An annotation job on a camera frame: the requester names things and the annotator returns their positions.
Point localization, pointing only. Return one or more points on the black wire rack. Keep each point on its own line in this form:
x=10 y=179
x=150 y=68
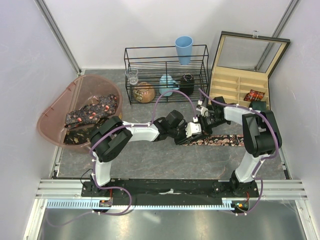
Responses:
x=154 y=61

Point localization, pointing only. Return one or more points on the brown paisley tie in basket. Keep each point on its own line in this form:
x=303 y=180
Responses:
x=76 y=137

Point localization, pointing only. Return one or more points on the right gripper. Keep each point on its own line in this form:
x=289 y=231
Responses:
x=205 y=130

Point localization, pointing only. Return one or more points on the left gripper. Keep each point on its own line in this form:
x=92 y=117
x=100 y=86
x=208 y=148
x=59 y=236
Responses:
x=184 y=140

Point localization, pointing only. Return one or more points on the black cup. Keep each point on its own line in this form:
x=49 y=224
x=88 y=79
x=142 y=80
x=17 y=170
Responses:
x=187 y=84

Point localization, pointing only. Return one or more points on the rolled red patterned tie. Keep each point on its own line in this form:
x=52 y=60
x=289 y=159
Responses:
x=254 y=95

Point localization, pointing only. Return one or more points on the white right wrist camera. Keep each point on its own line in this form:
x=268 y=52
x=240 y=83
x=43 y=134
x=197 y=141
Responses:
x=202 y=109

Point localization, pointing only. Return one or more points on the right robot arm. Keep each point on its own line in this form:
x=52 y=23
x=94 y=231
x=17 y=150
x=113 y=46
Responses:
x=261 y=135

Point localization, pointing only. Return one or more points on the grey slotted cable duct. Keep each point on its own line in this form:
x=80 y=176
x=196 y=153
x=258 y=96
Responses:
x=90 y=204

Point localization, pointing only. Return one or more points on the dark floral tie in basket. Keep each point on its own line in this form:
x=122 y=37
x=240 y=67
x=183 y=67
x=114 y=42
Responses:
x=92 y=113

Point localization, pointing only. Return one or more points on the tall blue plastic cup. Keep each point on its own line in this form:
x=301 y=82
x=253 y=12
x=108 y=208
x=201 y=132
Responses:
x=183 y=45

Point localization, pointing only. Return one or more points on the brown ceramic bowl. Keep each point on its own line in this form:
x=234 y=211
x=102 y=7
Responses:
x=144 y=92

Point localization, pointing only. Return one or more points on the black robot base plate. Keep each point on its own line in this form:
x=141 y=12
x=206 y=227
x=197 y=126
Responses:
x=184 y=191

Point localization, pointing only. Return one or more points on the rolled dark green tie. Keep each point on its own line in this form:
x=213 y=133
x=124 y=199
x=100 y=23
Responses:
x=258 y=105

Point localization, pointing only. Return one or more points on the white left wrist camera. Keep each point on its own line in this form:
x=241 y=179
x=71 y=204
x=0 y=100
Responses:
x=193 y=127

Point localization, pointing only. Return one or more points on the wooden tie storage box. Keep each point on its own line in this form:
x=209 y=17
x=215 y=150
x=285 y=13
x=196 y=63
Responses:
x=244 y=63

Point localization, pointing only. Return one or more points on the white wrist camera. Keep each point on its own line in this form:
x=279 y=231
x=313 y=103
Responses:
x=202 y=109
x=193 y=127

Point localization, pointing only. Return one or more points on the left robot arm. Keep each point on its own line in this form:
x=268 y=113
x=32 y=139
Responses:
x=110 y=139

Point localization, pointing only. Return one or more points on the pink plastic basket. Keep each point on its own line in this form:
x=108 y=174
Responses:
x=83 y=91

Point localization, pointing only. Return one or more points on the light blue mug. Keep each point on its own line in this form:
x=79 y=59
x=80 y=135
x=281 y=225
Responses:
x=167 y=83

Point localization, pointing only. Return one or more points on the black floral rose tie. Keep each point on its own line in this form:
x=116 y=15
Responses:
x=231 y=140

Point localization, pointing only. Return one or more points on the clear drinking glass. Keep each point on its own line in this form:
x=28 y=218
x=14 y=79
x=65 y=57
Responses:
x=132 y=75

